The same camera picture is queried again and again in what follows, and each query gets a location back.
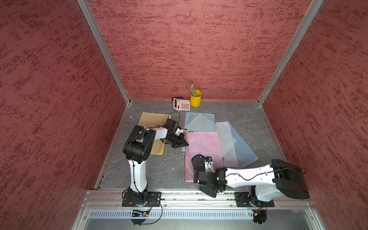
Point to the coloured pencils bundle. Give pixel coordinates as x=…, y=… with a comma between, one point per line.
x=192, y=90

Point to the right aluminium corner post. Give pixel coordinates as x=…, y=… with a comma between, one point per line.
x=297, y=37

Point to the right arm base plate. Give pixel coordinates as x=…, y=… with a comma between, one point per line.
x=249, y=200

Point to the blue mesh document bag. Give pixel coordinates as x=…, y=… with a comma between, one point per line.
x=245, y=156

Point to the white mesh document bag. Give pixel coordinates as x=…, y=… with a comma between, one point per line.
x=227, y=142

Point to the pink mesh document bag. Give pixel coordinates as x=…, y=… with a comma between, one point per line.
x=217, y=163

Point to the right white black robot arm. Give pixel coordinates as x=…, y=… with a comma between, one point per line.
x=266, y=182

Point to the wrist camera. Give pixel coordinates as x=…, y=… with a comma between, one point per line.
x=208, y=165
x=171, y=123

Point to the aluminium front rail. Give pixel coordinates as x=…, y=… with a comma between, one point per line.
x=189, y=204

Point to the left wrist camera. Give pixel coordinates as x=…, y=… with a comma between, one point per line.
x=171, y=123

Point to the yellow pen cup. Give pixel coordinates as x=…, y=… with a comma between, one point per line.
x=195, y=99

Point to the pink desk calculator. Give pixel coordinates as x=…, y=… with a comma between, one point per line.
x=181, y=104

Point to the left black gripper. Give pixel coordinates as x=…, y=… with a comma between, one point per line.
x=180, y=143

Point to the green mesh document bag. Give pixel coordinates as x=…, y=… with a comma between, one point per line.
x=197, y=122

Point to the aluminium corner post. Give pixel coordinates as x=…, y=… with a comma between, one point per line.
x=88, y=15
x=297, y=37

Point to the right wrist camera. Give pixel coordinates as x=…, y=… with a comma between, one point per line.
x=208, y=165

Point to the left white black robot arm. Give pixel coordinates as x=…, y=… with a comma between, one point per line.
x=138, y=148

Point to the left aluminium corner post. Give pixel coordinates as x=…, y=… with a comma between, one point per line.
x=88, y=15

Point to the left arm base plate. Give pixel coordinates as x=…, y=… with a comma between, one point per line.
x=145, y=200

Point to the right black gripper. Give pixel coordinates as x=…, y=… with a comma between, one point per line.
x=204, y=185

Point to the light blue document bag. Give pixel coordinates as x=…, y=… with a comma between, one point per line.
x=202, y=136

